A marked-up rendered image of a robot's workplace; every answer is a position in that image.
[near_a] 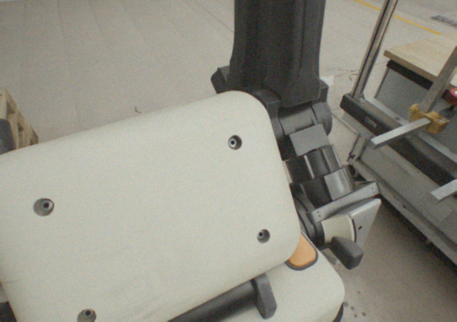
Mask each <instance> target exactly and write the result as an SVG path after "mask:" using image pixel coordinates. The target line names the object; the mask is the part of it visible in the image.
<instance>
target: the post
mask: <svg viewBox="0 0 457 322"><path fill-rule="evenodd" d="M456 73H457V44H456V47H455V49H454V50H453V52H452V54H451V55H450V56H449V58H448V59H447V62H446V63H445V65H444V66H443V69H441V71H440V72H439V74H438V76H437V78H436V80H435V81H434V83H433V85H432V86H431V88H430V90H429V91H428V92H427V94H426V96H425V98H424V99H423V101H422V103H421V104H420V106H419V108H418V109H420V111H422V112H423V113H425V114H426V113H428V112H432V110H433V108H434V107H435V105H436V103H437V102H438V100H439V99H440V97H441V96H442V94H444V91H445V90H446V88H447V87H448V85H449V84H450V82H451V81H452V79H453V78H454V76H455V75H456Z"/></svg>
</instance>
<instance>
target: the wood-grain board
mask: <svg viewBox="0 0 457 322"><path fill-rule="evenodd" d="M456 44H457V29H456V30H454V31H451V32H449V33H443V34H440V35H436V36H432V37H428V38H424V39H420V41H416V42H412V43H409V44H404V45H402V46H397V47H393V48H389V49H386V50H385V52H384V56H386V57H388V58H389V59H390V60H392V61H394V62H396V63H399V64H400V65H402V66H404V67H406V68H407V69H410V70H411V71H414V72H416V73H417V74H419V75H420V76H422V77H424V78H426V79H427V80H430V81H432V82H434V81H435V80H436V78H437V76H438V74H439V72H440V71H441V69H443V66H444V65H445V63H446V62H447V59H448V58H449V56H450V55H451V54H452V52H453V50H454V49H455V47H456ZM451 88H457V73H456V75H455V76H454V78H453V79H452V81H451V82H450V84H449V85H448V87H447V88H446V89H447V90H450V89H451Z"/></svg>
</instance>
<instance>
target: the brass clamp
mask: <svg viewBox="0 0 457 322"><path fill-rule="evenodd" d="M419 106H420V105H418V104H414V105H412V106H411V107H410V108H409V109H408V111H407V114H408V115H410V117H409V118H410V119H411V120H414V121H417V120H420V119H421V118H426V119H428V120H430V121H432V122H431V124H430V125H429V126H428V128H426V130H427V131H430V132H431V133H433V134H434V135H435V134H437V133H440V132H442V131H444V129H445V128H446V126H447V124H448V123H449V122H450V121H449V120H448V119H447V120H446V121H445V122H444V123H442V122H440V121H439V119H440V118H441V117H442V116H440V115H438V114H437V113H435V112H433V111H432V112H428V113H426V114H425V113H423V112H422V111H420V109H418V108H419Z"/></svg>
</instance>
